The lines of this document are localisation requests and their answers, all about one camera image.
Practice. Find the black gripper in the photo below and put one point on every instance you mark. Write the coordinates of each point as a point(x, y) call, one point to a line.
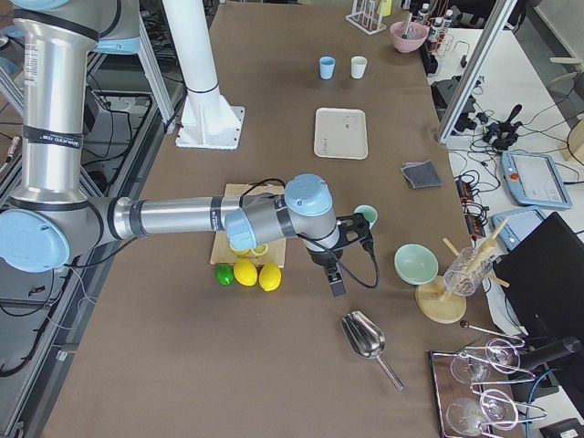
point(323, 258)

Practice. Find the green plastic cup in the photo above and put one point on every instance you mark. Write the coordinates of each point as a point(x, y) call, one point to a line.
point(368, 212)

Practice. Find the cream plastic cup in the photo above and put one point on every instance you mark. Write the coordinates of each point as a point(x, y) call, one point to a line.
point(358, 65)

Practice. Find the beige rabbit tray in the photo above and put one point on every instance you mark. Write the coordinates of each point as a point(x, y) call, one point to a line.
point(340, 134)

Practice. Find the wine glass tray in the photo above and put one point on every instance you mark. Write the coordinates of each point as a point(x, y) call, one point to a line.
point(472, 389)

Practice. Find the yellow lemon outer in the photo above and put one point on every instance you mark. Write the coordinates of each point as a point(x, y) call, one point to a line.
point(270, 277)

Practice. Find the yellow lemon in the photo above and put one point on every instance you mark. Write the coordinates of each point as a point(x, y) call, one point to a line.
point(270, 277)
point(245, 272)

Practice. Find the metal scoop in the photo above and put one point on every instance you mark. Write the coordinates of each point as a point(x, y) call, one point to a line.
point(368, 341)

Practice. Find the lemon half lower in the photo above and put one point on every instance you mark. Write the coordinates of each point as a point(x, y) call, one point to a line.
point(259, 250)

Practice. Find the lemon half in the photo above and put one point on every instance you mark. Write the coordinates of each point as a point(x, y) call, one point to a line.
point(239, 251)
point(259, 250)

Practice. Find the green bowl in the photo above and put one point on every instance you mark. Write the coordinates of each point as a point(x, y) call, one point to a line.
point(415, 264)

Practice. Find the yellow lemon middle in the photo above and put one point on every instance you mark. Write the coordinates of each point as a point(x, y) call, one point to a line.
point(245, 272)

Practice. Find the lemon half upper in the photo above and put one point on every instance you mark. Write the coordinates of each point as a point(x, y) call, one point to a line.
point(239, 251)

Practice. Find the green lime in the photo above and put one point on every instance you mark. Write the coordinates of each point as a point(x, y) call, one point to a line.
point(224, 274)

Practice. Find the wooden cup stand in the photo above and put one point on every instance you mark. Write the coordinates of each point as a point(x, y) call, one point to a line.
point(440, 305)

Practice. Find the clear glass cup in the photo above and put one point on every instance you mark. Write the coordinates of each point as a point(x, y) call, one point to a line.
point(467, 272)

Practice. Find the grey folded cloth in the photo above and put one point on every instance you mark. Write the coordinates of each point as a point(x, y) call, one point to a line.
point(421, 175)

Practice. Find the black laptop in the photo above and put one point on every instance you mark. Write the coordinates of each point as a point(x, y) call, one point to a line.
point(545, 272)

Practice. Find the blue plastic cup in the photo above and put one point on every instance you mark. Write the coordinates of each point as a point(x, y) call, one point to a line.
point(326, 66)

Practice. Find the blue teach pendant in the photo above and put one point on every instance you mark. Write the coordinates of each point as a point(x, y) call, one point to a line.
point(533, 179)

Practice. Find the metal muddler in bowl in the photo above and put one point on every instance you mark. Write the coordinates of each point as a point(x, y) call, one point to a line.
point(406, 25)

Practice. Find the pink bowl with ice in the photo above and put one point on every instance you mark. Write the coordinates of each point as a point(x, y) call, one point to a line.
point(416, 36)

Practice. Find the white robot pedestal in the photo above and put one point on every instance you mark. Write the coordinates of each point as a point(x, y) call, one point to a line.
point(208, 120)

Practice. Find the white wire rack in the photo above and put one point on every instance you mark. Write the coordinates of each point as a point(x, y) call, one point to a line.
point(366, 16)

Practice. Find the aluminium frame post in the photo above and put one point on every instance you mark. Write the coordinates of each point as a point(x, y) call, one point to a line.
point(493, 27)

